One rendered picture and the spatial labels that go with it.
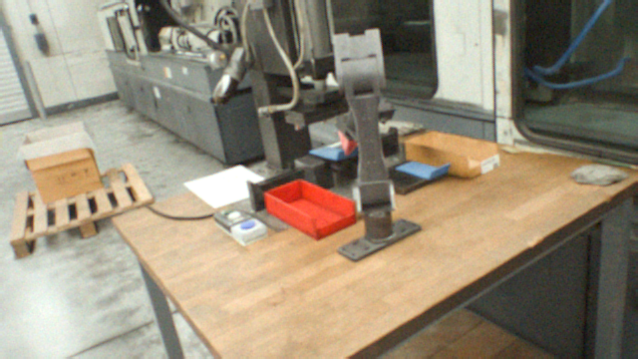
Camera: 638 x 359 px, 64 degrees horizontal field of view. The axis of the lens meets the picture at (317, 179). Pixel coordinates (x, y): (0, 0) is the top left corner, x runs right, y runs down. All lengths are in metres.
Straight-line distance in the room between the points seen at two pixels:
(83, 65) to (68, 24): 0.74
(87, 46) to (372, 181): 9.62
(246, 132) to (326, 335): 3.85
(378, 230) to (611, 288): 0.75
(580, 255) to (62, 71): 9.63
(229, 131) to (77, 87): 6.22
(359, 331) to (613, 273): 0.88
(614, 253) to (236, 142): 3.60
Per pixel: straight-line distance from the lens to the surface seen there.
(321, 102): 1.42
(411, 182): 1.41
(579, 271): 1.82
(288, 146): 1.68
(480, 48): 1.84
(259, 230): 1.25
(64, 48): 10.48
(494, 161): 1.53
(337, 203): 1.29
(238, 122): 4.62
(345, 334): 0.90
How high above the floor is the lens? 1.46
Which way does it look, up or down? 21 degrees down
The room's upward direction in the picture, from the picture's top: 9 degrees counter-clockwise
